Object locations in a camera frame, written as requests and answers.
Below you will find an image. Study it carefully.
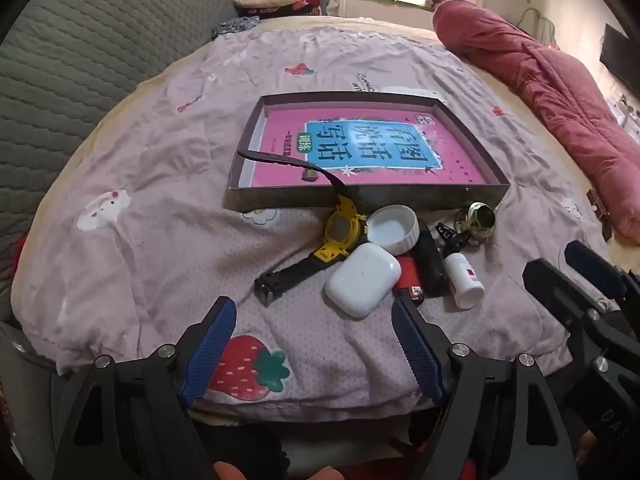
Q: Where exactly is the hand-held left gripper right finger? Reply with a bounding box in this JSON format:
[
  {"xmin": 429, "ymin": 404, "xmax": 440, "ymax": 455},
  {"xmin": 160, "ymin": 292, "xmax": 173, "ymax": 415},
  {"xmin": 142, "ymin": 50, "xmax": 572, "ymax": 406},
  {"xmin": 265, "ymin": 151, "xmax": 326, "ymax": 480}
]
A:
[{"xmin": 391, "ymin": 296, "xmax": 576, "ymax": 480}]

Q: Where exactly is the yellow and black wristwatch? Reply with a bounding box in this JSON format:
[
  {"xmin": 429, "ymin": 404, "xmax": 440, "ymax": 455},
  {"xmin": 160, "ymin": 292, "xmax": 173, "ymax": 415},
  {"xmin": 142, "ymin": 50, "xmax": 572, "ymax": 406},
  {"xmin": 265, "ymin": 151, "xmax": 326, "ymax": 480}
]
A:
[{"xmin": 237, "ymin": 149, "xmax": 368, "ymax": 308}]

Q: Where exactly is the pink printed bed sheet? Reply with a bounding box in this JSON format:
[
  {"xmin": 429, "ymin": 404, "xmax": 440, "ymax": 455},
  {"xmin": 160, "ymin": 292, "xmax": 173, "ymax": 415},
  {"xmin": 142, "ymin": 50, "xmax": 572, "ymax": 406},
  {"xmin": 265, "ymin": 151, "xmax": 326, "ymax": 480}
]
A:
[{"xmin": 10, "ymin": 16, "xmax": 616, "ymax": 411}]

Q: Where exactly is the grey quilted headboard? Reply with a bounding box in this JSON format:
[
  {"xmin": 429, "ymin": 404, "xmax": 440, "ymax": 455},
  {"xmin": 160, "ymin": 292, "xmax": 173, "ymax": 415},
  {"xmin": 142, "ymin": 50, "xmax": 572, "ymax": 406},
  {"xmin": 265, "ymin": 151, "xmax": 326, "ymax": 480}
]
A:
[{"xmin": 0, "ymin": 0, "xmax": 238, "ymax": 311}]

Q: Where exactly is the pink and blue book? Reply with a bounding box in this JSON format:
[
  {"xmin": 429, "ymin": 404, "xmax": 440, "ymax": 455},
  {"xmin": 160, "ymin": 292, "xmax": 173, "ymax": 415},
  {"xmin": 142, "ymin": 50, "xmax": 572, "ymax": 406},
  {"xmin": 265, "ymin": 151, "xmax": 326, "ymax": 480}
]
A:
[{"xmin": 250, "ymin": 105, "xmax": 488, "ymax": 187}]

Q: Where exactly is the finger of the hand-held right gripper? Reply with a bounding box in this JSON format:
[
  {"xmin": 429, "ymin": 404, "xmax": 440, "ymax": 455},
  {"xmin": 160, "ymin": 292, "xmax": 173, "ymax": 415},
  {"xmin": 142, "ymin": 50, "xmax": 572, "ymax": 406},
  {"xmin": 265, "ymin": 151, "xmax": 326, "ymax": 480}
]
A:
[
  {"xmin": 522, "ymin": 258, "xmax": 628, "ymax": 353},
  {"xmin": 565, "ymin": 240, "xmax": 640, "ymax": 313}
]

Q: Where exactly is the black tube with gold top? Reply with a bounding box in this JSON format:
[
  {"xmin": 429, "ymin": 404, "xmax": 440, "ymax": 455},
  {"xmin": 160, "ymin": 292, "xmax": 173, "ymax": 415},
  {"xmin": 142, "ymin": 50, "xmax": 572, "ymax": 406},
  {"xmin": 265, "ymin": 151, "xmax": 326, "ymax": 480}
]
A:
[{"xmin": 416, "ymin": 217, "xmax": 447, "ymax": 297}]

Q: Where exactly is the red quilted blanket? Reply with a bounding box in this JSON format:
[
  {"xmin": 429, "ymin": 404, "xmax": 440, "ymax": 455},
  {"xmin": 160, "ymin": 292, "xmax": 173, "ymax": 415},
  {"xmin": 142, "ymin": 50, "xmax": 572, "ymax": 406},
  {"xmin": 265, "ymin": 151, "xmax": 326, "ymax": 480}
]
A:
[{"xmin": 432, "ymin": 0, "xmax": 640, "ymax": 241}]

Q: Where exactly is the white jar lid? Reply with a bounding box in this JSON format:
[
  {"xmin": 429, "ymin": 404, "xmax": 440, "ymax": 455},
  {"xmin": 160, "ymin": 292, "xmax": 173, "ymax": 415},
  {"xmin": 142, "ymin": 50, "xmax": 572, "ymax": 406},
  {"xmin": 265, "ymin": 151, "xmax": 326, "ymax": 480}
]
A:
[{"xmin": 364, "ymin": 205, "xmax": 420, "ymax": 256}]

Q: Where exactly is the black hair clip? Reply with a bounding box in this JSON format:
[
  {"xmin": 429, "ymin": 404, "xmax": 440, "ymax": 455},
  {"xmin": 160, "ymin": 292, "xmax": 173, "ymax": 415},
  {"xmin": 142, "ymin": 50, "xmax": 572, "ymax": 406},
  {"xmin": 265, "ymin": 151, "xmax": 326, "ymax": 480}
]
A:
[{"xmin": 435, "ymin": 221, "xmax": 473, "ymax": 256}]

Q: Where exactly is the grey cardboard tray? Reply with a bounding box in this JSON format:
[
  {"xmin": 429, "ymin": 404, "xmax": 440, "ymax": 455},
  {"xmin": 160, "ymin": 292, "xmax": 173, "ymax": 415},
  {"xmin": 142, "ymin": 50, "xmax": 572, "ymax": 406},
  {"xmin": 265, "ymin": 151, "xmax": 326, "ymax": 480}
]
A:
[{"xmin": 222, "ymin": 91, "xmax": 512, "ymax": 213}]

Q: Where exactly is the blue patterned cloth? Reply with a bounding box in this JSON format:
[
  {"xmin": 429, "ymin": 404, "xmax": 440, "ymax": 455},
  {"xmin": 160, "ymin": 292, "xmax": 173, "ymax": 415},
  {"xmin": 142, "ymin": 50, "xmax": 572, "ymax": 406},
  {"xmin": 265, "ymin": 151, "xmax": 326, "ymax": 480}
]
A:
[{"xmin": 211, "ymin": 16, "xmax": 261, "ymax": 41}]

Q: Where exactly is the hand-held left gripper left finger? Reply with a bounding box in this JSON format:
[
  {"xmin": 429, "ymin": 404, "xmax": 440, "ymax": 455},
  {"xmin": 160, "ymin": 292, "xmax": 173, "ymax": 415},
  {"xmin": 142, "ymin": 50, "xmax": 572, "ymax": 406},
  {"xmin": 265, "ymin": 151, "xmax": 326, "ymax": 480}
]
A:
[{"xmin": 52, "ymin": 296, "xmax": 238, "ymax": 480}]

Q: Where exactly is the red lighter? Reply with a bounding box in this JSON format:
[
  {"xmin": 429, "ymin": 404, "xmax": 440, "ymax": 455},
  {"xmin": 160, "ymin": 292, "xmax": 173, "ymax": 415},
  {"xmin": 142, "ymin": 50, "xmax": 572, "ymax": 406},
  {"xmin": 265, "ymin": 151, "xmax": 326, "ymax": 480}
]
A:
[{"xmin": 392, "ymin": 256, "xmax": 426, "ymax": 303}]

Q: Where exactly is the black television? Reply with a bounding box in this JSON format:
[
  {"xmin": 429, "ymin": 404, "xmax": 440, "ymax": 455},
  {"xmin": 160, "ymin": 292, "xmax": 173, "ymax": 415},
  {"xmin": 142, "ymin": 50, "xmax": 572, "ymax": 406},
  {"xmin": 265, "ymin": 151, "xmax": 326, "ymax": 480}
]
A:
[{"xmin": 600, "ymin": 23, "xmax": 640, "ymax": 86}]

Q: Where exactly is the small white bottle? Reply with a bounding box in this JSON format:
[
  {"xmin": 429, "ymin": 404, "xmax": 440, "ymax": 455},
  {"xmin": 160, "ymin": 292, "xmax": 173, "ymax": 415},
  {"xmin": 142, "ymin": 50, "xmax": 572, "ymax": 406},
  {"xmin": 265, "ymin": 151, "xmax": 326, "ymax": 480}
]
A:
[{"xmin": 444, "ymin": 252, "xmax": 485, "ymax": 309}]

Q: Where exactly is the white earbuds case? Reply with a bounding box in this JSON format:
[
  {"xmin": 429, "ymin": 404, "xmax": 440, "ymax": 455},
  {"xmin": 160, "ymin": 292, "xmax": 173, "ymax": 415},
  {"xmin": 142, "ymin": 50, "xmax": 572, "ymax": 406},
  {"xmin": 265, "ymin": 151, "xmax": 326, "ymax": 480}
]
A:
[{"xmin": 325, "ymin": 243, "xmax": 402, "ymax": 318}]

